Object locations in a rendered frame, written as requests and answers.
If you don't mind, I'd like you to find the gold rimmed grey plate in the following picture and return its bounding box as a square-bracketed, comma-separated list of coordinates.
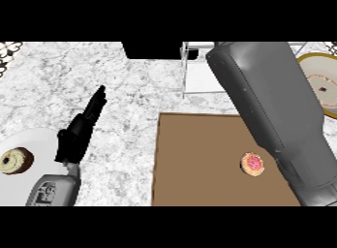
[295, 52, 337, 123]

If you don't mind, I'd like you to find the white wire tiered shelf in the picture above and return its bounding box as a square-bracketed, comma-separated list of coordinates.
[177, 42, 311, 100]

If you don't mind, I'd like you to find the pink sliced fruit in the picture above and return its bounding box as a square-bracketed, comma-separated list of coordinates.
[304, 73, 337, 109]

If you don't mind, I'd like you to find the red and orange bell pepper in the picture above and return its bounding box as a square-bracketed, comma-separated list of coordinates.
[239, 152, 266, 177]

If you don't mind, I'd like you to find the chocolate cupcake with cream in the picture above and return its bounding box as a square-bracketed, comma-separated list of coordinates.
[0, 146, 34, 175]

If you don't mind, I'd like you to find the black appliance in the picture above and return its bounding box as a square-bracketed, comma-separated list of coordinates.
[120, 42, 200, 61]

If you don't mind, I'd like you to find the white plate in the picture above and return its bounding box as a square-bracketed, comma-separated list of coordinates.
[0, 127, 74, 207]

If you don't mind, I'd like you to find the brown flat tray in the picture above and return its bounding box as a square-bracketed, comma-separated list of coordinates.
[149, 111, 303, 207]

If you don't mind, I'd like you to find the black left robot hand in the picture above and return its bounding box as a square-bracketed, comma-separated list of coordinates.
[52, 84, 108, 166]

